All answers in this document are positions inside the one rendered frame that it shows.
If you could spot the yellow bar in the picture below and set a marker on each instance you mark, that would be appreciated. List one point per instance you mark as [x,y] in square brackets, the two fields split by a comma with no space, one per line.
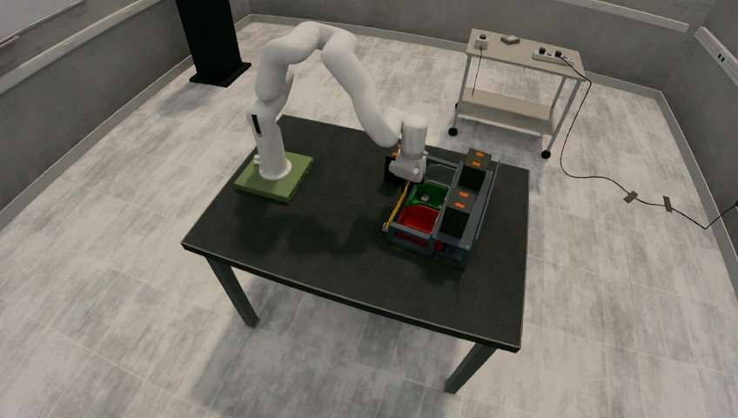
[396,208]

